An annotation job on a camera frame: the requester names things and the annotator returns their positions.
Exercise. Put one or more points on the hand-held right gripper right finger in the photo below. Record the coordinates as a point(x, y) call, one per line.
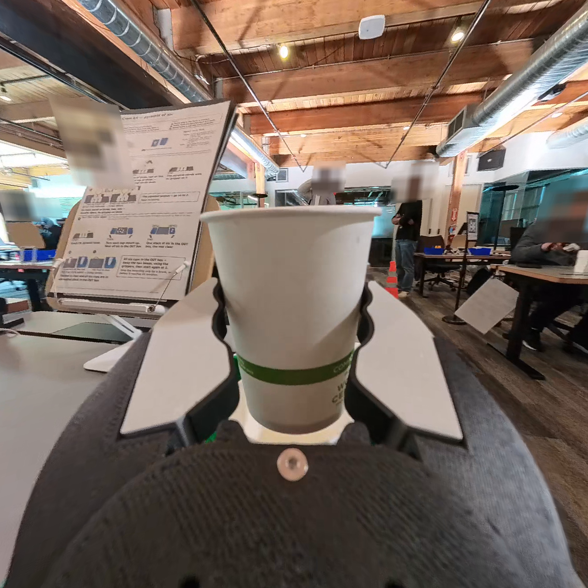
point(409, 376)

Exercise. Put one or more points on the white ceiling access point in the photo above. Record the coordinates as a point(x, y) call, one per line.
point(371, 26)

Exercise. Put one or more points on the black ceiling speaker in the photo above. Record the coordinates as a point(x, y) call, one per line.
point(491, 159)

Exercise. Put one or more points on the black office chair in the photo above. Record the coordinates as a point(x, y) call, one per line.
point(438, 257)

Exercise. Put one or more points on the grey desk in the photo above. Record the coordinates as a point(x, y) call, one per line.
point(46, 413)

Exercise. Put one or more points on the orange traffic cone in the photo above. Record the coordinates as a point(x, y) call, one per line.
point(392, 282)

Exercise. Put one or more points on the grey folded board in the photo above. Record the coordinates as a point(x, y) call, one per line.
point(487, 305)

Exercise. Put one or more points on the white paper cup green band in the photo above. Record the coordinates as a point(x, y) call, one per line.
point(294, 275)
point(241, 425)

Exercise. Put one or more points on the silver ventilation duct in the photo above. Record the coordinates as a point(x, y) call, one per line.
point(528, 82)
point(151, 50)

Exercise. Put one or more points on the printed instruction sheet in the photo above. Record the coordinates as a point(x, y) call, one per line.
point(160, 183)

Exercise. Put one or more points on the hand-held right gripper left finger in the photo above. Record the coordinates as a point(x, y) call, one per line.
point(174, 367)

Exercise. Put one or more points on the wooden post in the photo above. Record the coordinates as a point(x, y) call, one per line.
point(458, 193)

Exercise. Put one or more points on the black white marker sign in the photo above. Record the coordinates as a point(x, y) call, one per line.
point(473, 225)

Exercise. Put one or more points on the green plastic bin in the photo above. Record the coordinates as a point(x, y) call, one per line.
point(237, 367)

